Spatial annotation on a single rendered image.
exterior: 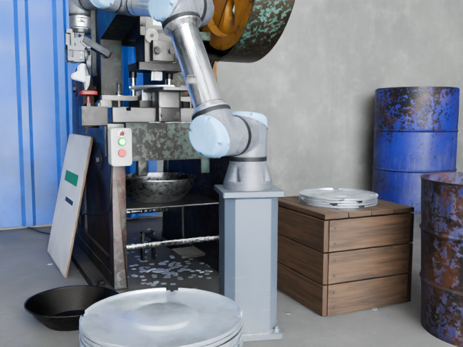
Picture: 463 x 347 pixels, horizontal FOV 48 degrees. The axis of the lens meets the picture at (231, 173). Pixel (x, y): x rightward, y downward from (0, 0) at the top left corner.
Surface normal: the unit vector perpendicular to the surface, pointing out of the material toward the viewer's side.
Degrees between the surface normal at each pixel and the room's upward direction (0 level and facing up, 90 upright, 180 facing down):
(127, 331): 0
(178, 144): 90
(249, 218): 90
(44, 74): 90
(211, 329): 0
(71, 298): 48
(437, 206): 92
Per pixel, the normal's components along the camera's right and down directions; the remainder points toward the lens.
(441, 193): -0.92, 0.07
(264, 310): 0.18, 0.11
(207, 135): -0.59, 0.20
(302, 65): 0.43, 0.10
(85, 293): -0.07, -0.58
